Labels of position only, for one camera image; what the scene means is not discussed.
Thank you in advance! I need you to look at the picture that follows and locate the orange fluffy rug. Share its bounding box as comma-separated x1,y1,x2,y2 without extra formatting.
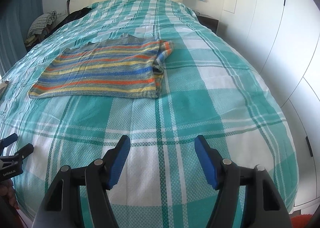
291,214,312,228

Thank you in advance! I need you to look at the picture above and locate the blue curtain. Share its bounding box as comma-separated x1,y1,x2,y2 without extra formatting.
1,0,43,76

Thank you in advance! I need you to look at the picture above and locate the black garment on bed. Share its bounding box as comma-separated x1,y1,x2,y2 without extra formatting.
50,7,92,33

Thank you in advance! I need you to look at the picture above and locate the teal plaid bedspread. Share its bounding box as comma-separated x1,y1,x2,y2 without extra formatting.
1,0,299,227

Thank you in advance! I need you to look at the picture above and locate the striped knit sweater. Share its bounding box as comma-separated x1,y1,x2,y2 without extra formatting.
28,34,174,99

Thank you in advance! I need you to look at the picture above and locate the white wardrobe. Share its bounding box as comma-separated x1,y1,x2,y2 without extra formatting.
218,0,319,214

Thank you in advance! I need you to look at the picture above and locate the dark wooden nightstand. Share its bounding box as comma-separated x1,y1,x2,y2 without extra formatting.
196,14,219,34

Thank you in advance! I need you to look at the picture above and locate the pile of folded clothes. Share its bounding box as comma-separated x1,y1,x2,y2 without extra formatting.
24,10,57,43

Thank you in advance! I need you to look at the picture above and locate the person's left hand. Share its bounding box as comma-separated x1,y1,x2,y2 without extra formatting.
0,179,20,210

